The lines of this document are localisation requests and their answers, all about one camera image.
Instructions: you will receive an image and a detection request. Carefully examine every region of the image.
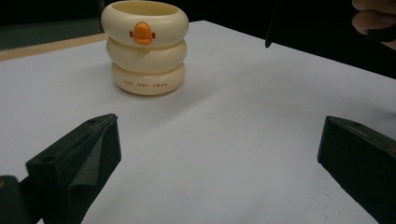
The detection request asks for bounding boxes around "dark green cabinet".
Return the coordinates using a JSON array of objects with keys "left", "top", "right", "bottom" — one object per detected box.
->
[{"left": 0, "top": 17, "right": 106, "bottom": 51}]

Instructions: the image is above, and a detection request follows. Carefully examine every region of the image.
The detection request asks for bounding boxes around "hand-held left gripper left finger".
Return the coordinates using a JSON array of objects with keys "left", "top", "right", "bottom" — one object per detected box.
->
[{"left": 25, "top": 113, "right": 122, "bottom": 224}]

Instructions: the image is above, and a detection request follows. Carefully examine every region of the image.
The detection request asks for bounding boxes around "cream ringed holder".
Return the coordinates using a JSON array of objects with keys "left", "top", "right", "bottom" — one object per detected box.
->
[{"left": 100, "top": 0, "right": 190, "bottom": 96}]

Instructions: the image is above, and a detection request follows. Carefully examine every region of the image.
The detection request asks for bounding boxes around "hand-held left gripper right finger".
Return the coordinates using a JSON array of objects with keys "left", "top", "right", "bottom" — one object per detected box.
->
[{"left": 317, "top": 115, "right": 396, "bottom": 224}]

